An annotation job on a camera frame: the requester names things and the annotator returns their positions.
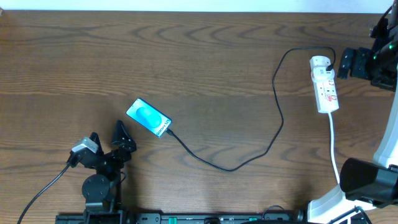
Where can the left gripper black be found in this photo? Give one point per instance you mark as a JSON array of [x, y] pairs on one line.
[[111, 154]]

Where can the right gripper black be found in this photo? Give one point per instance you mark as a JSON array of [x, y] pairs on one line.
[[362, 56]]

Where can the blue Galaxy smartphone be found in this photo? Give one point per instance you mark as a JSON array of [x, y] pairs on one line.
[[149, 117]]

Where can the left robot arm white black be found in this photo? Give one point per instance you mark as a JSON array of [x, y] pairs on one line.
[[102, 190]]

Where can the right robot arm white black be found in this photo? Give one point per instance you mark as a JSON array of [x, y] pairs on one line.
[[361, 185]]

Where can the white usb charger plug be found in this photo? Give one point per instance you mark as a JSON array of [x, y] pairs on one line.
[[321, 74]]

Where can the white power strip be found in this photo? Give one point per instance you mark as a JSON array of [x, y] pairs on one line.
[[325, 92]]

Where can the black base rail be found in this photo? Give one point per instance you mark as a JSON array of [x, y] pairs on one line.
[[156, 218]]

